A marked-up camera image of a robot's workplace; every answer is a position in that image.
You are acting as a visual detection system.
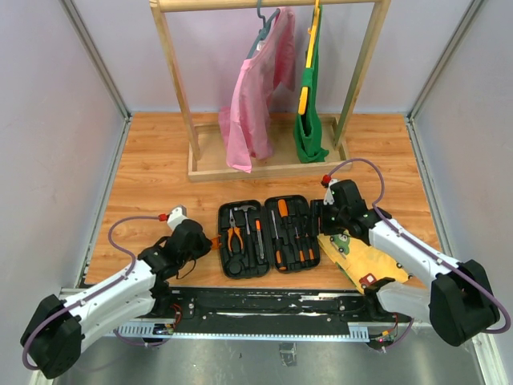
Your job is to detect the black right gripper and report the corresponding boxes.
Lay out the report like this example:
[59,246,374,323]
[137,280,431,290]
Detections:
[305,199,349,236]

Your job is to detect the orange handled needle nose pliers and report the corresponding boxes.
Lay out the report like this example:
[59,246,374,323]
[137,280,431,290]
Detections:
[228,209,244,256]

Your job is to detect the claw hammer black handle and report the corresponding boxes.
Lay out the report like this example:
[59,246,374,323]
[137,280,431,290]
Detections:
[233,205,257,235]

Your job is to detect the black plastic tool case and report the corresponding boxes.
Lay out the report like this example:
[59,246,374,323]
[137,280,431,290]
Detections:
[217,195,321,279]

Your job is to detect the black orange handled screwdriver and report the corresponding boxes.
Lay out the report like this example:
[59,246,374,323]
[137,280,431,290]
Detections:
[271,210,287,271]

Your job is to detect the orange handled awl screwdriver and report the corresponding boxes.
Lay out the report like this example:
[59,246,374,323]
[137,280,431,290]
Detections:
[277,199,289,234]

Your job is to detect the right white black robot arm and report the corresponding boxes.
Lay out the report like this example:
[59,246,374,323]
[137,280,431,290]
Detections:
[316,176,502,347]

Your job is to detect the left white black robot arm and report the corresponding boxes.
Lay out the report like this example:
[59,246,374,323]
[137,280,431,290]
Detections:
[20,218,212,379]

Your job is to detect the yellow cartoon cloth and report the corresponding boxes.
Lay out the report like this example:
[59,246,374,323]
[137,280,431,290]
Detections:
[317,233,426,294]

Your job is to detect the green garment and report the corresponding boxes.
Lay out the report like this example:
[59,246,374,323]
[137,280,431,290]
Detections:
[293,4,329,164]

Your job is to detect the wooden clothes rack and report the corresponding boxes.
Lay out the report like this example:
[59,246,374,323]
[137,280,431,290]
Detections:
[150,1,390,182]

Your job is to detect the yellow clothes hanger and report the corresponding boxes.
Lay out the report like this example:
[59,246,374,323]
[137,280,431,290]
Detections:
[297,0,321,115]

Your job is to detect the pink garment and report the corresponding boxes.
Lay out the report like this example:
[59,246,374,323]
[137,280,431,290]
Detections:
[218,6,296,173]

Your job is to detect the teal clothes hanger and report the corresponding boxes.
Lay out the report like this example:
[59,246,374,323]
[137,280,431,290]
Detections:
[246,0,281,59]

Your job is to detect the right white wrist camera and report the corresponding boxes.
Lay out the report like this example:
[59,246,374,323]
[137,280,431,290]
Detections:
[323,178,338,205]

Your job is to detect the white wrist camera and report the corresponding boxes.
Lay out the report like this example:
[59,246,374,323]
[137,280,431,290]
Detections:
[323,178,338,205]
[166,205,188,231]

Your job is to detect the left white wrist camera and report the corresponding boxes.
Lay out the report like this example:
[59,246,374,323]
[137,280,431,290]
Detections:
[166,205,188,231]

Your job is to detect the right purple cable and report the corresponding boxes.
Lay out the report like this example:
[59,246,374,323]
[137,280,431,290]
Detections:
[321,158,512,354]

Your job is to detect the purple cable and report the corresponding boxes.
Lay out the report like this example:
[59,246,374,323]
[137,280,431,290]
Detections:
[22,214,169,371]
[321,158,512,354]

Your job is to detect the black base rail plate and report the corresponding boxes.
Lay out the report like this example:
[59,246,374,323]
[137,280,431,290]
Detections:
[167,287,395,325]

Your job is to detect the slotted aluminium cable duct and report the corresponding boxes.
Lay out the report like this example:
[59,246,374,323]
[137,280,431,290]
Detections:
[118,316,370,342]

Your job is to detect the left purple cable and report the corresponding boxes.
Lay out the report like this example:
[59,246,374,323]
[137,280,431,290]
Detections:
[22,214,169,371]

